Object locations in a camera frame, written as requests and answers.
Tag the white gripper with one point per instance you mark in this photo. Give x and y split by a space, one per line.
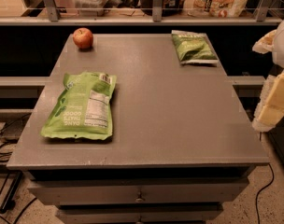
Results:
273 109

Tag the small green jalapeno chip bag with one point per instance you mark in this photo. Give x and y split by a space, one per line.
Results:
193 48

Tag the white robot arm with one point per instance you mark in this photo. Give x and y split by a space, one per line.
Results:
273 42

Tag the colourful snack bag on shelf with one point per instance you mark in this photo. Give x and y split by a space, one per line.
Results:
217 8

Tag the large light green snack bag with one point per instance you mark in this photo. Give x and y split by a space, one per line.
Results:
83 109

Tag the red apple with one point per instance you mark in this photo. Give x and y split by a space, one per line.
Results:
83 38

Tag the grey table with drawers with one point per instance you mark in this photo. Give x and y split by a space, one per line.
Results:
170 122

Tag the upper grey drawer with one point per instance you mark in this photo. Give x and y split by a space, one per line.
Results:
90 193

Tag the grey drawer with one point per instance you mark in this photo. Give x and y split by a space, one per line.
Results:
90 193
139 214

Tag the clear plastic container on shelf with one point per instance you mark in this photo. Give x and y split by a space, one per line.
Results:
90 7

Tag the lower grey drawer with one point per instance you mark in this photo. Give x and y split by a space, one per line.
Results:
139 214

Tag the black power adapter box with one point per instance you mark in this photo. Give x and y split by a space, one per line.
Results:
11 132

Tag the grey metal shelf rail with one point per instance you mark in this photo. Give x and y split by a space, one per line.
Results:
46 12

